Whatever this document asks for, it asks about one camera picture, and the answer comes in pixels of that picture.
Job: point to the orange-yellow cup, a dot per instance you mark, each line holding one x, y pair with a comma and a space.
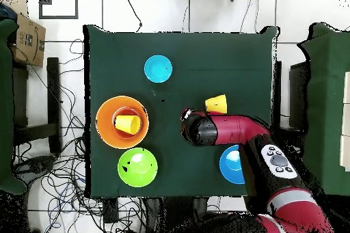
210, 104

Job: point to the yellow cup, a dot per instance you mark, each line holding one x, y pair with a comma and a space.
127, 124
221, 104

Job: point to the small light blue bowl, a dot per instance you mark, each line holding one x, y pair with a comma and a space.
158, 69

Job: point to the small orange-red bowl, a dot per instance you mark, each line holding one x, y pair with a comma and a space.
125, 111

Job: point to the large orange-yellow bowl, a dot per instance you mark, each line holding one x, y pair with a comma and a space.
105, 123

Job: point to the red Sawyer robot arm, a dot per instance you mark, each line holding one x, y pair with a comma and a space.
240, 129

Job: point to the white box stack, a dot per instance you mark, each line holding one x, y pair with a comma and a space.
346, 121

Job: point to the dark green tablecloth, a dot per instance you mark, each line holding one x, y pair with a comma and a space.
205, 52

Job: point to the large blue bowl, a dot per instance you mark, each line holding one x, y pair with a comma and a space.
231, 164

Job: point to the large green bowl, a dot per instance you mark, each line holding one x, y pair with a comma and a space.
136, 170

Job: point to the black metal stand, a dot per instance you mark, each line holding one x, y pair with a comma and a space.
54, 93

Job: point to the green cloth-covered table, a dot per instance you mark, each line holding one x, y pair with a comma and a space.
5, 107
325, 93

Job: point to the cardboard box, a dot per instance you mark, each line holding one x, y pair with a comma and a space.
28, 41

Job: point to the black square frame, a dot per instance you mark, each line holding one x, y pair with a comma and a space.
58, 17

